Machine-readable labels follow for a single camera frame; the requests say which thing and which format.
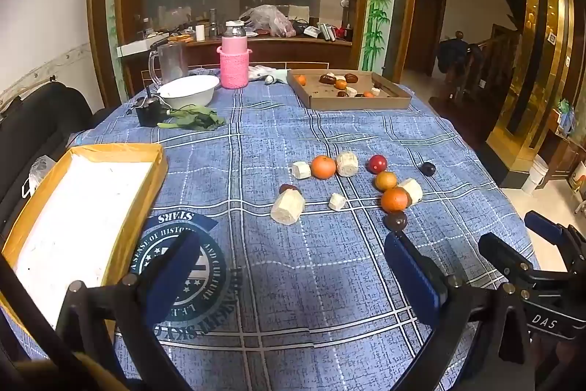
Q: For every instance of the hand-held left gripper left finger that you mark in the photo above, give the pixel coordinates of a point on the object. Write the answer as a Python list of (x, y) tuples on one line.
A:
[(176, 276)]

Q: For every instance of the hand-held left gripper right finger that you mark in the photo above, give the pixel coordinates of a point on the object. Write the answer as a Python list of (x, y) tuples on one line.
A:
[(412, 281)]

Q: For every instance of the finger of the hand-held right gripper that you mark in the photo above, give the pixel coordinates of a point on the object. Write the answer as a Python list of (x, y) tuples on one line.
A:
[(545, 226), (499, 253)]

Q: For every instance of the dark brown passion fruit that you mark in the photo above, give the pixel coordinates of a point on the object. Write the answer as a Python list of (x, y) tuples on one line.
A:
[(395, 220)]

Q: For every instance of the corn cob piece with hole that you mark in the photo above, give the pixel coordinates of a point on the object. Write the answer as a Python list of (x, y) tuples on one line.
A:
[(412, 191)]

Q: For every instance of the yellowish orange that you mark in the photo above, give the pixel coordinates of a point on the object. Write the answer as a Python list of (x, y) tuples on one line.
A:
[(385, 180)]

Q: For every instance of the small corn cob piece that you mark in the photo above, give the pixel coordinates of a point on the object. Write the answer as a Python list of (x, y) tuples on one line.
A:
[(337, 202), (301, 169)]

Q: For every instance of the dark purple plum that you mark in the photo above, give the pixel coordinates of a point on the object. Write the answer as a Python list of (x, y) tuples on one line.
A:
[(427, 169)]

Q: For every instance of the small red apple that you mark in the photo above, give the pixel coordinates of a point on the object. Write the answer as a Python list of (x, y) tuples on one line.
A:
[(377, 164)]

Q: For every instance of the yellow-edged white tray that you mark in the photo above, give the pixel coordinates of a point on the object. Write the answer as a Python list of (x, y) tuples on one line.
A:
[(82, 198)]

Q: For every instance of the large corn cob piece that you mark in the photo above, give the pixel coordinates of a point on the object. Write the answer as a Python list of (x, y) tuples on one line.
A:
[(287, 211)]

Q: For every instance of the round ribbed corn cob piece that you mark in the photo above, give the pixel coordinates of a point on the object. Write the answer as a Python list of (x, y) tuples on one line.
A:
[(346, 163)]

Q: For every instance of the red date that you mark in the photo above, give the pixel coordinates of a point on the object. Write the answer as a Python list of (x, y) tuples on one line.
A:
[(289, 188)]

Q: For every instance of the white bucket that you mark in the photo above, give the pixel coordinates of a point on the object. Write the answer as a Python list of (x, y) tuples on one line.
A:
[(534, 175)]

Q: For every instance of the green cloth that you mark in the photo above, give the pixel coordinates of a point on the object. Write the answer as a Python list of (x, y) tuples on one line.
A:
[(192, 118)]

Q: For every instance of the golden pillar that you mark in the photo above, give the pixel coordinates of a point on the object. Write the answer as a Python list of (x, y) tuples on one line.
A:
[(535, 65)]

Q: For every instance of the small black device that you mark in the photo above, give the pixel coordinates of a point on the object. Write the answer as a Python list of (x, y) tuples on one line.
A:
[(149, 114)]

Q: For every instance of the blue plaid tablecloth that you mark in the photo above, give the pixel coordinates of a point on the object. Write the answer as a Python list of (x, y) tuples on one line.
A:
[(274, 143)]

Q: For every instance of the white plastic bag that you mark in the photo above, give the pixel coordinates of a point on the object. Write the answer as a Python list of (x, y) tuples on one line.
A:
[(39, 171)]

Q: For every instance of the wooden stair railing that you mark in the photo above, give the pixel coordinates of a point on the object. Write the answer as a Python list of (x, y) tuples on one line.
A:
[(499, 52)]

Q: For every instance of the white bowl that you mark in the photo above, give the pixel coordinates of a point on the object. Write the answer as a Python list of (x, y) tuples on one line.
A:
[(188, 91)]

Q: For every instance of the dark jacket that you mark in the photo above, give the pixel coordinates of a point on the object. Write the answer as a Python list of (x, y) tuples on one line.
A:
[(458, 54)]

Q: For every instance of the cardboard box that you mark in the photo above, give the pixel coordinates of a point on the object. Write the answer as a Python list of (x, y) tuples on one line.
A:
[(320, 98)]

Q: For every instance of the black sofa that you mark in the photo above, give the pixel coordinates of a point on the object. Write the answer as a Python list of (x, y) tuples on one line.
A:
[(41, 116)]

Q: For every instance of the brown date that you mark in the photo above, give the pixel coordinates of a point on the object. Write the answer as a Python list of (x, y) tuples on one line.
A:
[(327, 78), (350, 77)]

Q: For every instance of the clear glass pitcher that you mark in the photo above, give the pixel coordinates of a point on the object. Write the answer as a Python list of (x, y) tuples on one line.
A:
[(169, 61)]

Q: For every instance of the white gloves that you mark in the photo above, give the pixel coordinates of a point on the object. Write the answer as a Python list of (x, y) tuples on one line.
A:
[(268, 74)]

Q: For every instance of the pink knitted bottle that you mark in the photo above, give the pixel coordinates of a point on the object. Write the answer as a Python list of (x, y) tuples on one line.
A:
[(234, 56)]

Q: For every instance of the wooden door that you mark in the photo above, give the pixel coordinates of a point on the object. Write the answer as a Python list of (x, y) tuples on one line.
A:
[(425, 31)]

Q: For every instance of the flat white box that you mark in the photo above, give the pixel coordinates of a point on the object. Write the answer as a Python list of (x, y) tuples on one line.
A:
[(137, 47)]

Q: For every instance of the curved wooden stick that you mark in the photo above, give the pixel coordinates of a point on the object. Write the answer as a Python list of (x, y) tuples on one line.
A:
[(27, 91)]

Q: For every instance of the white cup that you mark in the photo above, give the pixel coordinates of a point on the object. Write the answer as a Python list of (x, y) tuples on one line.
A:
[(200, 32)]

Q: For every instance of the wooden cabinet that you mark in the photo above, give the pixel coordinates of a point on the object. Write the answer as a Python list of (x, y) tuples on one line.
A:
[(293, 52)]

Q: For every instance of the metal flask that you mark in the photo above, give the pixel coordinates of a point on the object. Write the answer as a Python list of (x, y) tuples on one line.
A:
[(213, 22)]

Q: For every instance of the clear plastic bag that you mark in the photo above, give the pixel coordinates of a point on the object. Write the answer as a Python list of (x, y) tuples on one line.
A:
[(268, 21)]

